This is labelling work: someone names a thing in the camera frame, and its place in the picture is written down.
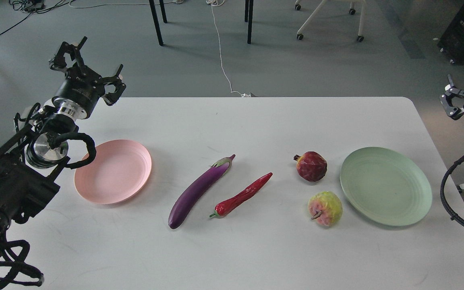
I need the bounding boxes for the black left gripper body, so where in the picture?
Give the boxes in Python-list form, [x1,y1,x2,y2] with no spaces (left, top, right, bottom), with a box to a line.
[52,64,107,120]

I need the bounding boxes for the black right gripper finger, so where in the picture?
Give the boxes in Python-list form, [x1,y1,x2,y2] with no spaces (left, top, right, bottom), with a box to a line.
[440,74,464,120]

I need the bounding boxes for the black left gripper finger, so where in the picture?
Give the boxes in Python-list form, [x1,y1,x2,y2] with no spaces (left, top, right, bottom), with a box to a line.
[95,64,126,106]
[49,36,88,75]

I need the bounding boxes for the purple eggplant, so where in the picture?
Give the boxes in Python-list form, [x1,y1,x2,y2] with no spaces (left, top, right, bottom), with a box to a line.
[168,154,236,230]

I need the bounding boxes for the red pomegranate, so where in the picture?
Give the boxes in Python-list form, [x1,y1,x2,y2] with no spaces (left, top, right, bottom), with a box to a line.
[293,151,328,183]

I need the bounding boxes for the yellow pink custard apple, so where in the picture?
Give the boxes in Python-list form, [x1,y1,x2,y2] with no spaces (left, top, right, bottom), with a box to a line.
[307,191,343,227]

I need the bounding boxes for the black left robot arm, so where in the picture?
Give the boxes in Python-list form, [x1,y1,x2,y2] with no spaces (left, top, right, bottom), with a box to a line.
[0,37,126,290]

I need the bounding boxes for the pink plate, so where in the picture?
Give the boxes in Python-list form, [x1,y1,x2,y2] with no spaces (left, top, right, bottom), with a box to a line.
[74,139,153,205]

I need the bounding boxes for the black table legs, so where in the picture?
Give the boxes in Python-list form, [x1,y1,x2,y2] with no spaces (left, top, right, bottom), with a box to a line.
[148,0,254,46]

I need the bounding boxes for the green plate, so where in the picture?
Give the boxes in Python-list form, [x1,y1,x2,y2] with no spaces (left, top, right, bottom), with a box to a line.
[340,147,433,226]

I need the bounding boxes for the red chili pepper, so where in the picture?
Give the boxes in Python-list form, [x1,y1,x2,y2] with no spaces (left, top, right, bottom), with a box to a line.
[209,172,273,218]

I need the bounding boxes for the white rolling chair base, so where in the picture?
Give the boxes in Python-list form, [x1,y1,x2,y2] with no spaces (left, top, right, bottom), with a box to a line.
[294,0,366,43]

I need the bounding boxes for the black cables on floor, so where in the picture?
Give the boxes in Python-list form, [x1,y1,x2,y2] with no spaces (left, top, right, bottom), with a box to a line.
[0,0,71,48]

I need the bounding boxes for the white cable on floor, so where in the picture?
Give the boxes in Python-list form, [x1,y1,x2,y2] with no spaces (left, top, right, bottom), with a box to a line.
[206,0,252,98]

